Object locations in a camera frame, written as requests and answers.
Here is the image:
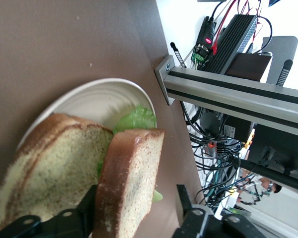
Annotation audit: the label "tangled black cables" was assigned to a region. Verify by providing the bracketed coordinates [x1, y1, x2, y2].
[180, 100, 243, 208]

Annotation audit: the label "black finned electronics box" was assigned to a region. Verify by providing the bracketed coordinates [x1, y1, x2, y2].
[201, 14, 258, 75]

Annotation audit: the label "black mini computer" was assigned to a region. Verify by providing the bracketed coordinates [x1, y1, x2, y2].
[200, 108, 254, 147]

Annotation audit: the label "dark brown box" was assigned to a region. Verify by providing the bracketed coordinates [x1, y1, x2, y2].
[224, 53, 273, 82]

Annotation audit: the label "brown bread slice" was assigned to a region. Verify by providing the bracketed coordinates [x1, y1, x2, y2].
[92, 128, 165, 238]
[0, 113, 114, 230]

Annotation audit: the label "green terminal block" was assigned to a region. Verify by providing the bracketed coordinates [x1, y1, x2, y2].
[190, 43, 211, 64]

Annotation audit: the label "aluminium frame beam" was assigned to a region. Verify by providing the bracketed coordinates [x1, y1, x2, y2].
[153, 54, 298, 139]

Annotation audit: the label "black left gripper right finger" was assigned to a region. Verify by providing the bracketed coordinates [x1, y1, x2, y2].
[172, 184, 264, 238]

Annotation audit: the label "black plug with red light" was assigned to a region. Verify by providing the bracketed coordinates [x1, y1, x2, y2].
[197, 16, 217, 50]

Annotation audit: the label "white side table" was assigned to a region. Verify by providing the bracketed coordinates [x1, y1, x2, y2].
[155, 0, 298, 85]

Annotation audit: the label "red wire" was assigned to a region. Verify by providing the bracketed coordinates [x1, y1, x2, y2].
[211, 0, 263, 55]

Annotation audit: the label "green lettuce leaf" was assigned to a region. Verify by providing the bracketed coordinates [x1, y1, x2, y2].
[96, 104, 164, 203]

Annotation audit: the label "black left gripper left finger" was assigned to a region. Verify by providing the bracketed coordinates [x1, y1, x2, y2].
[0, 184, 97, 238]

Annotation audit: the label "beige plate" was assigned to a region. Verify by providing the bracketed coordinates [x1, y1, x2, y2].
[16, 78, 157, 152]

